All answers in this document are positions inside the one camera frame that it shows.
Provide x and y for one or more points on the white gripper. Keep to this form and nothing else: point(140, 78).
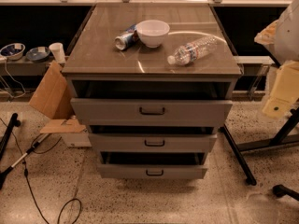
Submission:
point(288, 36)

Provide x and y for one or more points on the grey drawer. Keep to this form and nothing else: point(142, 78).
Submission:
point(188, 113)
point(152, 142)
point(129, 171)

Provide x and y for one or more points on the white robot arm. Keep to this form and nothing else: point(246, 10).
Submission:
point(286, 41)

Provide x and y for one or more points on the grey drawer cabinet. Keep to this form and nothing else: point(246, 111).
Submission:
point(96, 69)

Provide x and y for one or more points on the grey bottom drawer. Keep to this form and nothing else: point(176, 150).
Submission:
point(129, 171)

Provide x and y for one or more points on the grey top drawer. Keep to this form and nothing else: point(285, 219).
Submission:
point(188, 113)

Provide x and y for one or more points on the black stand leg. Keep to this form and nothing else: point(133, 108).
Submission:
point(283, 137)

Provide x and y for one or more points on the black caster foot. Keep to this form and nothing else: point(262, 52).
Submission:
point(280, 191)

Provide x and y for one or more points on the clear plastic water bottle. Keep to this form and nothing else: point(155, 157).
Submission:
point(193, 51)

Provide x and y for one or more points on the crushed soda can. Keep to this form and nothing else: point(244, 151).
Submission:
point(126, 39)

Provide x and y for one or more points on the brown cardboard box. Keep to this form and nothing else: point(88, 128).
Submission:
point(52, 99)

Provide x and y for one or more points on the white paper cup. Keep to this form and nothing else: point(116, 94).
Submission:
point(57, 49)

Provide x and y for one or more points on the blue bowl on shelf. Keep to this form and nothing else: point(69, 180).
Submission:
point(38, 54)

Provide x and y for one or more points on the grey low shelf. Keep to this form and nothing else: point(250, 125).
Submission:
point(24, 67)

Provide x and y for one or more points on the black left stand foot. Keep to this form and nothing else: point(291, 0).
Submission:
point(14, 122)

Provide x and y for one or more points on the white bowl on shelf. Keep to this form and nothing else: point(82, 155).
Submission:
point(13, 51)

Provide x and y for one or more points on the black and silver pole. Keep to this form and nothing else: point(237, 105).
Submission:
point(35, 145)

